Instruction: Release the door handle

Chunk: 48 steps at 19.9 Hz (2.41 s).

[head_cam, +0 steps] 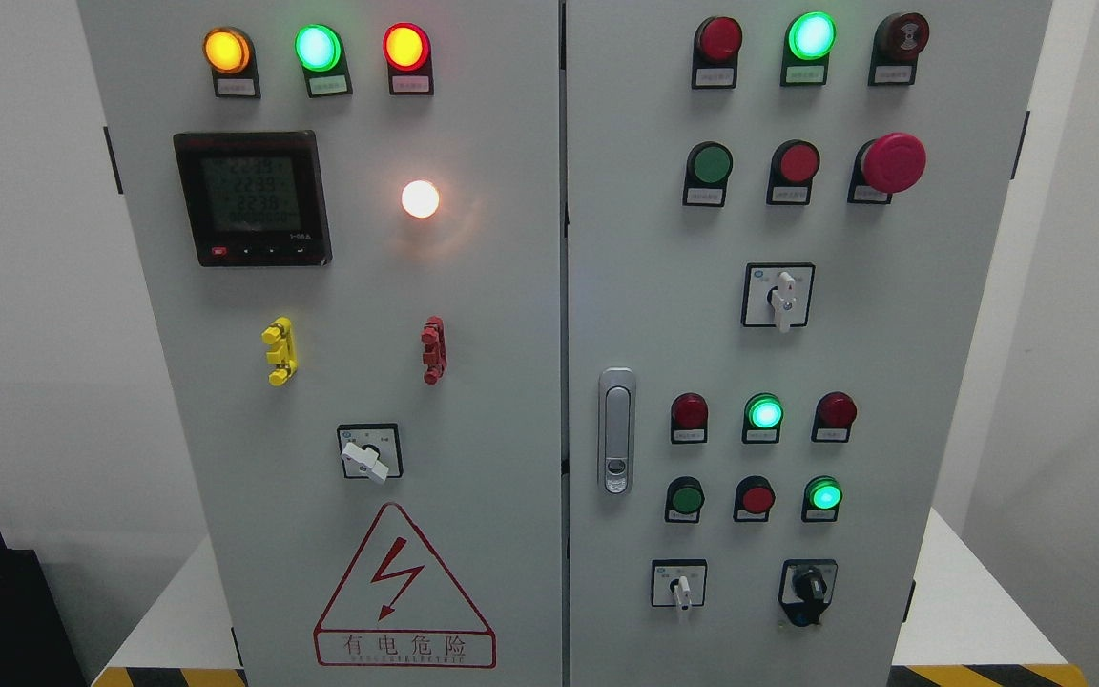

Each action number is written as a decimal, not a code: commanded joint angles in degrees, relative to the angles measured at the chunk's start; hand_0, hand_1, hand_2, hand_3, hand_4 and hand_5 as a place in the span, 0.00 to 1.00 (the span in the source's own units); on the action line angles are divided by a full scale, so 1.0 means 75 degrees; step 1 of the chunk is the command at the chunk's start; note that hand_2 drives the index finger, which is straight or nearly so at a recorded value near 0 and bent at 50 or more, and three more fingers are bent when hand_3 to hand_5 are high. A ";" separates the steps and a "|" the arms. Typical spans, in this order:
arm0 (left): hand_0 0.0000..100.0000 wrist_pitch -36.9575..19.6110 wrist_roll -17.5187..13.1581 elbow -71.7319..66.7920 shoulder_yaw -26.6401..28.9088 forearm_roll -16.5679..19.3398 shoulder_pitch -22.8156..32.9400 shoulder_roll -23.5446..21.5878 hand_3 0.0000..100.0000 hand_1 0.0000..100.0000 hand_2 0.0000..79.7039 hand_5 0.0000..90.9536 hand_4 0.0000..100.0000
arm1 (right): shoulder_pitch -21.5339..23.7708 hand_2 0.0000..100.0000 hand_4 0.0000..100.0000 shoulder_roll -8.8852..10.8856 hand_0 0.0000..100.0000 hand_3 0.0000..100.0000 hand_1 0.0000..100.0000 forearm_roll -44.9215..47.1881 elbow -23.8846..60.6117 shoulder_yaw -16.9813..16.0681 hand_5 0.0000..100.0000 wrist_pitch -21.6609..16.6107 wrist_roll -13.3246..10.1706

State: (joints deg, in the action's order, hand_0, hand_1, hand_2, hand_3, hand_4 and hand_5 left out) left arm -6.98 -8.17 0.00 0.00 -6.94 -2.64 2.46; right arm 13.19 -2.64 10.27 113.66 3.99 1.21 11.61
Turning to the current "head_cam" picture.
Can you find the silver swing door handle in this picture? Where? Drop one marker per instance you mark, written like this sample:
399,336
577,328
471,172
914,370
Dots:
616,429

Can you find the grey electrical control cabinet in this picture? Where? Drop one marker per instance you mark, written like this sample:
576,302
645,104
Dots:
557,134

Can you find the red terminal connector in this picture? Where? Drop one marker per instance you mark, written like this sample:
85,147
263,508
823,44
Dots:
434,354

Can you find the red indicator light middle left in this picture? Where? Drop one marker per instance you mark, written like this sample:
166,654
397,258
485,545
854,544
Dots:
688,419

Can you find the white lit indicator light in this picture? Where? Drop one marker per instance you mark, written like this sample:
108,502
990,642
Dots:
420,199

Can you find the green lit indicator middle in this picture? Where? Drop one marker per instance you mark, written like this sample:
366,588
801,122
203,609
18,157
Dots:
762,419

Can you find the green lit indicator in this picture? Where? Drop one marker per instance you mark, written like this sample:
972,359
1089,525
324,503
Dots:
805,52
762,419

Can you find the green push button upper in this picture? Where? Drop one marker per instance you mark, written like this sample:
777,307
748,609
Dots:
707,170

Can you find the yellow terminal connector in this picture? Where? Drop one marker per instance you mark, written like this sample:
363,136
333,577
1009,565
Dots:
281,355

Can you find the red indicator light middle right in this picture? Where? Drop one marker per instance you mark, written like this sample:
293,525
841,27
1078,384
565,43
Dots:
834,417

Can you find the red electrical hazard warning sticker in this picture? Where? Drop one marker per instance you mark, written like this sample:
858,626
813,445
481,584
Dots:
399,606

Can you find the red push button upper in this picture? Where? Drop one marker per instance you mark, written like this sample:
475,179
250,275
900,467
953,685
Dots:
793,166

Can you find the green lit push button lower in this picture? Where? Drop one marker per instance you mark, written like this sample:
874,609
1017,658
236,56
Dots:
821,500

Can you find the black digital power meter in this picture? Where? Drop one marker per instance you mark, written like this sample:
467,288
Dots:
254,199

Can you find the red lit indicator light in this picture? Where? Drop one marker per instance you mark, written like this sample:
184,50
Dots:
407,53

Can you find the red indicator light top right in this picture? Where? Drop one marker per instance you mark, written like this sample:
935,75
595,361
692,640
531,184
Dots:
717,42

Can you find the green indicator light top left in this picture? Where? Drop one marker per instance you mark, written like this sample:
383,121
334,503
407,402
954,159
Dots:
324,66

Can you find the red emergency stop mushroom button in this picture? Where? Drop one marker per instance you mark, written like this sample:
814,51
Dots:
886,165

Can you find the green lit indicator top right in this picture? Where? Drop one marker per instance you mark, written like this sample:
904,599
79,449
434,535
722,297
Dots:
805,52

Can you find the amber indicator light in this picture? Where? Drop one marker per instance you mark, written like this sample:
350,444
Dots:
232,60

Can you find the dark red buzzer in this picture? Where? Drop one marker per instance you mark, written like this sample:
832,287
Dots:
898,42

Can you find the black box with antenna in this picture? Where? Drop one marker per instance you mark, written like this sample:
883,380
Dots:
34,647

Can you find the white rotary selector switch left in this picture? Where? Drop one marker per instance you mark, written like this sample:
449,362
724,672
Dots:
371,451

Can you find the white selector switch upper right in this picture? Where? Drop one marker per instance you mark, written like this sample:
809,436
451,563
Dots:
777,295

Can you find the white selector switch lower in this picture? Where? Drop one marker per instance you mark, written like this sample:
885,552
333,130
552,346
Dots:
678,584

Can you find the black knob selector switch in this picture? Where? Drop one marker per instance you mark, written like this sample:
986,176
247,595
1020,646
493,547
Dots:
806,589

